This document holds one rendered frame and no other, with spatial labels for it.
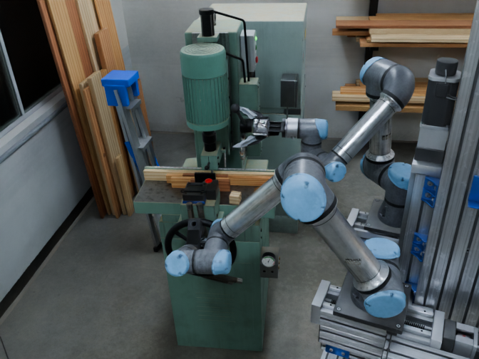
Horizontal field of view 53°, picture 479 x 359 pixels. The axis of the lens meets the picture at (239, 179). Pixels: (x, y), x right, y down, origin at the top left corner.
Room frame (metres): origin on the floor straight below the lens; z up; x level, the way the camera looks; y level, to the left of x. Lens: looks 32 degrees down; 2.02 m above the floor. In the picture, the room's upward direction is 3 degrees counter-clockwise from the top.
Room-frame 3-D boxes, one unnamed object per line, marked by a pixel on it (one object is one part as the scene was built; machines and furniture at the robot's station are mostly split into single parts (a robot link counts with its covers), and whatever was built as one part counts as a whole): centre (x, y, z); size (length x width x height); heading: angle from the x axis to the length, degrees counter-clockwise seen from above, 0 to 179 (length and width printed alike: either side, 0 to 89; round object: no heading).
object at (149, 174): (1.83, 0.13, 0.93); 0.60 x 0.02 x 0.05; 82
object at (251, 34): (2.11, -0.07, 1.40); 0.10 x 0.06 x 0.16; 172
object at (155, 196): (1.70, 0.15, 0.87); 0.61 x 0.30 x 0.06; 82
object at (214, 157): (1.83, 0.11, 1.03); 0.14 x 0.07 x 0.09; 172
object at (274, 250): (1.63, -0.12, 0.58); 0.12 x 0.08 x 0.08; 172
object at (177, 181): (1.78, 0.17, 0.92); 0.25 x 0.02 x 0.05; 82
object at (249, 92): (2.00, -0.06, 1.23); 0.09 x 0.08 x 0.15; 172
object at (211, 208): (1.62, 0.16, 0.92); 0.15 x 0.13 x 0.09; 82
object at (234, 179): (1.80, 0.03, 0.92); 0.59 x 0.02 x 0.04; 82
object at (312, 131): (1.60, -0.28, 1.25); 0.11 x 0.08 x 0.09; 82
